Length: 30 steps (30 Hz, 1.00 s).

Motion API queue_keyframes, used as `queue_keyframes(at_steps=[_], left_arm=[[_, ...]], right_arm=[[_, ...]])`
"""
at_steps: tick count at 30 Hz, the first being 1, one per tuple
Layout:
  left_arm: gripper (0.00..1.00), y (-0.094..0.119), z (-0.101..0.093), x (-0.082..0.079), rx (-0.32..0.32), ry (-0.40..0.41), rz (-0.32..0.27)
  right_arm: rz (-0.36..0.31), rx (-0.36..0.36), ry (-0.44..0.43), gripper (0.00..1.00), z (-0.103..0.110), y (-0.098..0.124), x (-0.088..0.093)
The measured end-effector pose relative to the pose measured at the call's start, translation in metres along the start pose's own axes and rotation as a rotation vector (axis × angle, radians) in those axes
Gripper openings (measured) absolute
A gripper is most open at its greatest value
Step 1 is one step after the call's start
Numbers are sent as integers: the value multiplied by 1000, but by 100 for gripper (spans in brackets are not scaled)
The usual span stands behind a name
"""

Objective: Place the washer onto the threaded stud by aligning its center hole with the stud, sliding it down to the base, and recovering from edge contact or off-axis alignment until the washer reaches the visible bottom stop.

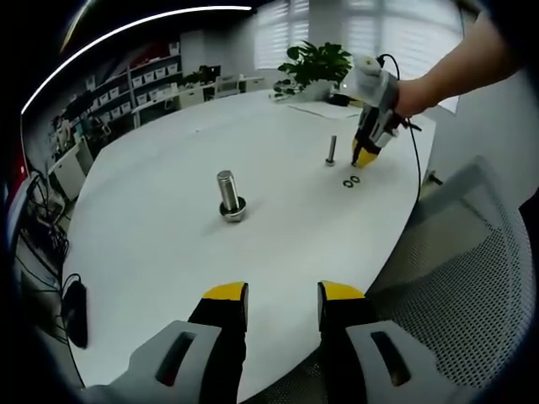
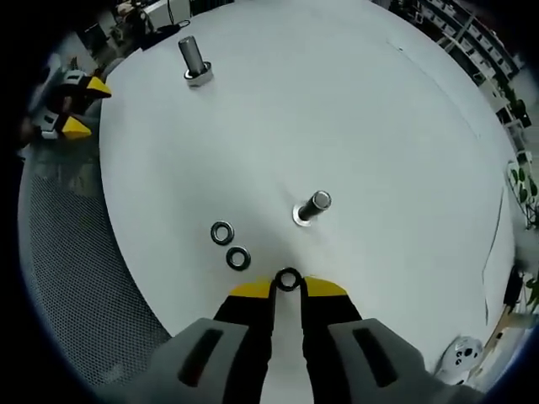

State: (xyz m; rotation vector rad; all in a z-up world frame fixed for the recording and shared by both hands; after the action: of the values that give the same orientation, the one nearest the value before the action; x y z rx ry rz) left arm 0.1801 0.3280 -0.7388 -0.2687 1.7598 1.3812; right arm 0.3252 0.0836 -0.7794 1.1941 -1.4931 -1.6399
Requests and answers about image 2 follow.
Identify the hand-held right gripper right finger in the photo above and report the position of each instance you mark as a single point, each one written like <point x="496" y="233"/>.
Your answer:
<point x="358" y="349"/>

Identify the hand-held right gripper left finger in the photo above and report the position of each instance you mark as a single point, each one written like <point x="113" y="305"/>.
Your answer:
<point x="219" y="349"/>

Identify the thin metal threaded stud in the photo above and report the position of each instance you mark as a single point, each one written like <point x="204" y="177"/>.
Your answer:
<point x="318" y="202"/>

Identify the thick metal stud with nut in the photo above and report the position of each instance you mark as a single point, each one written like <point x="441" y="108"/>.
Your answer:
<point x="189" y="52"/>

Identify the black power adapter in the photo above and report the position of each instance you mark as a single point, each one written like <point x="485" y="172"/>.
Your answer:
<point x="166" y="30"/>

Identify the white handheld controller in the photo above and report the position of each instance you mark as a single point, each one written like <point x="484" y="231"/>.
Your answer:
<point x="461" y="355"/>

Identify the grey mesh office chair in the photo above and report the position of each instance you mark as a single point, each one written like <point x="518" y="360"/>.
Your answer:
<point x="84" y="273"/>

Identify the small black device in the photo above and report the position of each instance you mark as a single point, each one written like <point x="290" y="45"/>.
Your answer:
<point x="513" y="288"/>

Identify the green potted plant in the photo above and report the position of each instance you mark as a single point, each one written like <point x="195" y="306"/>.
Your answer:
<point x="520" y="177"/>

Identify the shelf with white bins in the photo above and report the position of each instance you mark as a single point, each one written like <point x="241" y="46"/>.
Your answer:
<point x="463" y="29"/>

